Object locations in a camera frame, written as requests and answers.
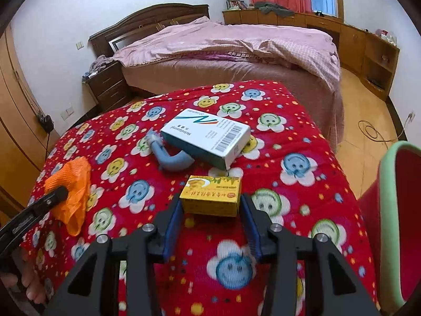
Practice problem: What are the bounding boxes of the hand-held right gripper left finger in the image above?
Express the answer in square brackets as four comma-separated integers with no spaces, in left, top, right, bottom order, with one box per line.
[43,192,185,316]

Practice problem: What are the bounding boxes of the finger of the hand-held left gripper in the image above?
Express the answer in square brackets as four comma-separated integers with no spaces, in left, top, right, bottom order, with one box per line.
[0,186,69,258]

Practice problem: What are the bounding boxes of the row of books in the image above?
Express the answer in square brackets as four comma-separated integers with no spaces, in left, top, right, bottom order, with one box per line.
[226,0,255,10]

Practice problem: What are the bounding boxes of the white teal medicine box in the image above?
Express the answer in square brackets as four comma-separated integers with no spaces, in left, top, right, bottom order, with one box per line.
[160,107,251,170]

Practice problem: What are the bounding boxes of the bed with pink blanket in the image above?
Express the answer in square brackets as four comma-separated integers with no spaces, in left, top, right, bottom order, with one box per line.
[112,16,341,93]

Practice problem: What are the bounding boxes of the wooden nightstand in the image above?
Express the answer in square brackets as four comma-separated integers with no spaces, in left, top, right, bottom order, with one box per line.
[82,61,132,114]

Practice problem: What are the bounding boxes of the person's left hand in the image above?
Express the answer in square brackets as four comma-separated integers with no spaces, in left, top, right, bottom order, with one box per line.
[0,248,47,307]

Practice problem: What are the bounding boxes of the small yellow box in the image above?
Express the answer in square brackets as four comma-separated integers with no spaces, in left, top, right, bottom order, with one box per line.
[179,175,242,218]

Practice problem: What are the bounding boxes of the wooden bed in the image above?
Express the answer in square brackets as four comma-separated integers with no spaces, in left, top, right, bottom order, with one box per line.
[89,4,344,154]

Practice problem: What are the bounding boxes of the coiled floor cable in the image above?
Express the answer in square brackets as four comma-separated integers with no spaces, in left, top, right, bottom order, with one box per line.
[357,120,410,145]

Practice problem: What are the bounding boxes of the black power strip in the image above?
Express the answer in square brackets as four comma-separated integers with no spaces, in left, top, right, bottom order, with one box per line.
[36,112,55,134]

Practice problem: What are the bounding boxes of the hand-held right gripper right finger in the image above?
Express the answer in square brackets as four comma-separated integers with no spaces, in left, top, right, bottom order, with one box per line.
[240,194,380,316]

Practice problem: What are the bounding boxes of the grey plastic tube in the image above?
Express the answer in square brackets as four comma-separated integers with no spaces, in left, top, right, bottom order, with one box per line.
[146,128,194,172]

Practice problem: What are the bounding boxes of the green rimmed bin red bag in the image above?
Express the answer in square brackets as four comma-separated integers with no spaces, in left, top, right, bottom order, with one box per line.
[357,141,421,316]

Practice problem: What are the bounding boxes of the wooden wardrobe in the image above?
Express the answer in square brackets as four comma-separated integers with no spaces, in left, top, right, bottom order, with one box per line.
[0,29,61,218]

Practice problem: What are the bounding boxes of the grey garment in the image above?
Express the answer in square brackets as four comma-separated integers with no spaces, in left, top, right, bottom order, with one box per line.
[255,2,295,17]

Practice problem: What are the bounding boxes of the white and pink small items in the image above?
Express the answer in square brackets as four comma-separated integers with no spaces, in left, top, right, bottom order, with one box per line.
[375,28,397,45]

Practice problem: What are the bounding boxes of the black power cable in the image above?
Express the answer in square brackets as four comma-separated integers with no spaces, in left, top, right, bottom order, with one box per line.
[13,69,51,159]

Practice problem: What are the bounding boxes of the red smiley flower printed blanket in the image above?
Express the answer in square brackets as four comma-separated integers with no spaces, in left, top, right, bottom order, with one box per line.
[18,80,379,316]

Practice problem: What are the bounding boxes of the pile of clothes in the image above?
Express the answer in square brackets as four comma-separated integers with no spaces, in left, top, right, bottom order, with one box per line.
[86,56,114,76]

